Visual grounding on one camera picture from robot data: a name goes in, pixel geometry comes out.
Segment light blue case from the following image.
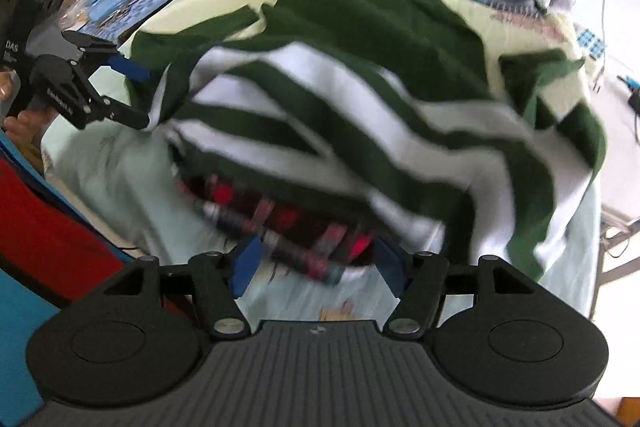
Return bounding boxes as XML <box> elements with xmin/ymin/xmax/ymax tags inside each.
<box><xmin>90</xmin><ymin>0</ymin><xmax>127</xmax><ymax>24</ymax></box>

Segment light green bed sheet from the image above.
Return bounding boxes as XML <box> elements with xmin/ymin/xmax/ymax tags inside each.
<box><xmin>42</xmin><ymin>57</ymin><xmax>601</xmax><ymax>323</ymax></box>

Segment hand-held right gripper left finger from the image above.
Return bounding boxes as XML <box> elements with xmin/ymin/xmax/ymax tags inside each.
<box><xmin>102</xmin><ymin>236</ymin><xmax>264</xmax><ymax>341</ymax></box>

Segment red plaid shirt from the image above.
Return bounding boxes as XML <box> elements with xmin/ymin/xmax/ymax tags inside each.
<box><xmin>175</xmin><ymin>172</ymin><xmax>381</xmax><ymax>285</ymax></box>

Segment green white striped cardigan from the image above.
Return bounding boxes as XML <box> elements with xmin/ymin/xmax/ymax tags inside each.
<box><xmin>127</xmin><ymin>0</ymin><xmax>608</xmax><ymax>283</ymax></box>

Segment person's left hand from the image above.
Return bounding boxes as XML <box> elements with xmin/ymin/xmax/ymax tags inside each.
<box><xmin>0</xmin><ymin>72</ymin><xmax>53</xmax><ymax>145</ymax></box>

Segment person's red blue clothing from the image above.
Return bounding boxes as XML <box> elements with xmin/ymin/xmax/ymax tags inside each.
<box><xmin>0</xmin><ymin>132</ymin><xmax>143</xmax><ymax>427</ymax></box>

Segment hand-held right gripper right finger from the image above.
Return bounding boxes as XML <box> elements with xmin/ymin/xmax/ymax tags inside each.
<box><xmin>372</xmin><ymin>238</ymin><xmax>538</xmax><ymax>341</ymax></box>

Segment blue checked packet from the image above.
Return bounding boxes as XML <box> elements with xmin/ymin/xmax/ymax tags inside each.
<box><xmin>575</xmin><ymin>24</ymin><xmax>609</xmax><ymax>64</ymax></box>

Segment white side table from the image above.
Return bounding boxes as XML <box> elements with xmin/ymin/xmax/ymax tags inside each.
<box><xmin>592</xmin><ymin>52</ymin><xmax>640</xmax><ymax>308</ymax></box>

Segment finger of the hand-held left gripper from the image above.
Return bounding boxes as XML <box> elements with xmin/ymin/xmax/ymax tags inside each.
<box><xmin>75</xmin><ymin>77</ymin><xmax>152</xmax><ymax>131</ymax></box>
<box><xmin>61</xmin><ymin>29</ymin><xmax>152</xmax><ymax>81</ymax></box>

